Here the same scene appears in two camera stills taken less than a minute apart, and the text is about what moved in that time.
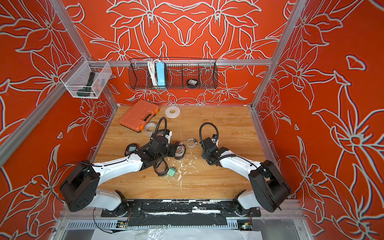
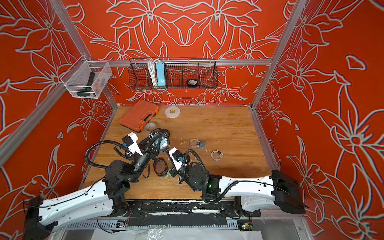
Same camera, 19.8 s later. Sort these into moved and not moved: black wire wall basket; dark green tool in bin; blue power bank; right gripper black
Moved: right gripper black
Not moved: dark green tool in bin; black wire wall basket; blue power bank
